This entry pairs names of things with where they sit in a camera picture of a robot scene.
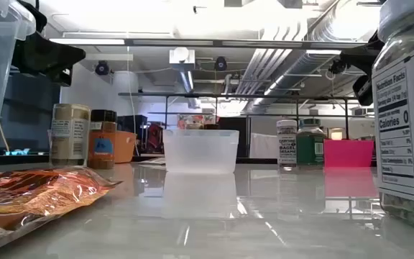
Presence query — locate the white lid bagel seasoning jar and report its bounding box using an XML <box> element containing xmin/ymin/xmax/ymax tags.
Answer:
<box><xmin>276</xmin><ymin>119</ymin><xmax>298</xmax><ymax>170</ymax></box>
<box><xmin>371</xmin><ymin>0</ymin><xmax>414</xmax><ymax>231</ymax></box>

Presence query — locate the pink plastic bin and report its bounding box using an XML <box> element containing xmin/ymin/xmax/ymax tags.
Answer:
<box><xmin>323</xmin><ymin>139</ymin><xmax>375</xmax><ymax>168</ymax></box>

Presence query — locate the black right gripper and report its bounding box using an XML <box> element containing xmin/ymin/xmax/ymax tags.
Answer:
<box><xmin>339</xmin><ymin>30</ymin><xmax>386</xmax><ymax>107</ymax></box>

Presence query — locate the black round ceiling device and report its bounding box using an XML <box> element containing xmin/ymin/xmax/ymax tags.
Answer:
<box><xmin>213</xmin><ymin>55</ymin><xmax>229</xmax><ymax>72</ymax></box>
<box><xmin>94</xmin><ymin>60</ymin><xmax>111</xmax><ymax>76</ymax></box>

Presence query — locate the light blue item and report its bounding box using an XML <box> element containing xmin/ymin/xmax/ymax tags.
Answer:
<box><xmin>4</xmin><ymin>147</ymin><xmax>32</xmax><ymax>157</ymax></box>

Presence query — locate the black lid orange label jar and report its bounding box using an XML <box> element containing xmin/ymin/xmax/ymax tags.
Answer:
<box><xmin>87</xmin><ymin>109</ymin><xmax>118</xmax><ymax>170</ymax></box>

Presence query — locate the orange plastic bin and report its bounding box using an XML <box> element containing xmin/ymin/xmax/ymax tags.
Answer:
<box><xmin>114</xmin><ymin>129</ymin><xmax>138</xmax><ymax>165</ymax></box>

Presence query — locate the small translucent plastic bin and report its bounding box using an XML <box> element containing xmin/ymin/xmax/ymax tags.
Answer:
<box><xmin>162</xmin><ymin>128</ymin><xmax>240</xmax><ymax>175</ymax></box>

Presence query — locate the dark shelving unit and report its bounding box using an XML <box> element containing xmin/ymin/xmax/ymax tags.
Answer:
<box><xmin>0</xmin><ymin>70</ymin><xmax>61</xmax><ymax>156</ymax></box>

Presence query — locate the black background cabinet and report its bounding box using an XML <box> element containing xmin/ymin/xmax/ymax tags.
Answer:
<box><xmin>216</xmin><ymin>117</ymin><xmax>252</xmax><ymax>159</ymax></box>

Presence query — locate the black hanging ceiling camera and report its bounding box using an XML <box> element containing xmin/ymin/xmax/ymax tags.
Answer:
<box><xmin>328</xmin><ymin>59</ymin><xmax>346</xmax><ymax>76</ymax></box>

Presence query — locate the tan lid spice jar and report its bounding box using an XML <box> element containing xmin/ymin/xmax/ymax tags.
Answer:
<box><xmin>50</xmin><ymin>103</ymin><xmax>91</xmax><ymax>167</ymax></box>

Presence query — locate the black overhead light bar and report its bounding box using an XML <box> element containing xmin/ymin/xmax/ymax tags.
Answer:
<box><xmin>48</xmin><ymin>37</ymin><xmax>369</xmax><ymax>50</ymax></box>

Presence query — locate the green label spice jar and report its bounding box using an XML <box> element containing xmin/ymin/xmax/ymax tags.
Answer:
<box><xmin>295</xmin><ymin>118</ymin><xmax>326</xmax><ymax>166</ymax></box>

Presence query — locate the white hanging cloth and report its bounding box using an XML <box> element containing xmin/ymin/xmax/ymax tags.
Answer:
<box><xmin>249</xmin><ymin>132</ymin><xmax>280</xmax><ymax>159</ymax></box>

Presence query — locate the black storage crate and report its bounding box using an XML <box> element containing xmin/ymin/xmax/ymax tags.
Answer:
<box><xmin>116</xmin><ymin>114</ymin><xmax>149</xmax><ymax>133</ymax></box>

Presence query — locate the black background table frame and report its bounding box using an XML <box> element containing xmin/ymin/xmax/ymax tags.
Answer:
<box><xmin>117</xmin><ymin>91</ymin><xmax>373</xmax><ymax>159</ymax></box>

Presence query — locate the colourful background poster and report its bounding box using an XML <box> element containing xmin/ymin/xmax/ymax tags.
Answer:
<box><xmin>176</xmin><ymin>114</ymin><xmax>217</xmax><ymax>127</ymax></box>

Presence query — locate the orange foil spice packet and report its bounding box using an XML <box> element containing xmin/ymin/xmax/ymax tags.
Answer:
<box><xmin>0</xmin><ymin>165</ymin><xmax>124</xmax><ymax>249</ymax></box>

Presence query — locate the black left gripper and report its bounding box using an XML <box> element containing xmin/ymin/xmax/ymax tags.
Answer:
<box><xmin>11</xmin><ymin>31</ymin><xmax>87</xmax><ymax>88</ymax></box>

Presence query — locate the red background case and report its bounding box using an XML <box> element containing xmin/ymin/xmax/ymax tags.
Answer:
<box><xmin>146</xmin><ymin>122</ymin><xmax>165</xmax><ymax>155</ymax></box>

